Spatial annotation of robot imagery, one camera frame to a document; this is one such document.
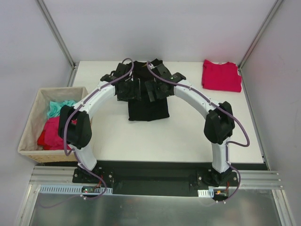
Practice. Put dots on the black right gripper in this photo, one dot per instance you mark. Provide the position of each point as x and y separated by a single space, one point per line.
153 92

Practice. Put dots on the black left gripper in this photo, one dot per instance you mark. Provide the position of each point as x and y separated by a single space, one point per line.
131 92

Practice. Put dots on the black flower print t-shirt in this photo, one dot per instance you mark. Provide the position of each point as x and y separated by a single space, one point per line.
144 109

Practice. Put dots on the wicker laundry basket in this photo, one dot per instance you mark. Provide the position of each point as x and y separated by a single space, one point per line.
28 145

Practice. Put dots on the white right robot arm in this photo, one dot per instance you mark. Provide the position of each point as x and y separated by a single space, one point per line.
219 122

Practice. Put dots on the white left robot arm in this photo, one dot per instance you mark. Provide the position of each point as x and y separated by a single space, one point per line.
74 122

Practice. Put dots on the folded red t-shirt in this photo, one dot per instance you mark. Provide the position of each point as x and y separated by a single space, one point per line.
221 77

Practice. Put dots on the teal t-shirt in basket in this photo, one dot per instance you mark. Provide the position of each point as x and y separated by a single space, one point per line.
55 107

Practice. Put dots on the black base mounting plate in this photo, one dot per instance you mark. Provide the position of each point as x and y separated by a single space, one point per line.
180 179

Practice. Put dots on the red t-shirt in basket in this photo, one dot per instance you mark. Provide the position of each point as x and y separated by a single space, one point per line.
49 138

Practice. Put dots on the left aluminium frame post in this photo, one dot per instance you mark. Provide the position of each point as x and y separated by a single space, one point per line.
56 34

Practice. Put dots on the aluminium frame post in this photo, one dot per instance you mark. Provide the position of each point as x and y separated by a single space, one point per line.
269 17
56 34

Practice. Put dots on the right white cable duct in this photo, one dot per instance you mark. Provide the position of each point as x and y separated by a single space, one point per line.
211 193

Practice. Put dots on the white cable duct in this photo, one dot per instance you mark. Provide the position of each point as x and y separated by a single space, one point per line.
69 189
211 193

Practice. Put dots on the aluminium front rail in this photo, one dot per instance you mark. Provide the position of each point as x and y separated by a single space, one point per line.
250 179

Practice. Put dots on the left white cable duct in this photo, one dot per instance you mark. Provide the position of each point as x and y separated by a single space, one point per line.
69 189

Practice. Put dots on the right aluminium frame post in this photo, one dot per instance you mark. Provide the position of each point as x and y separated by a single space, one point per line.
269 17

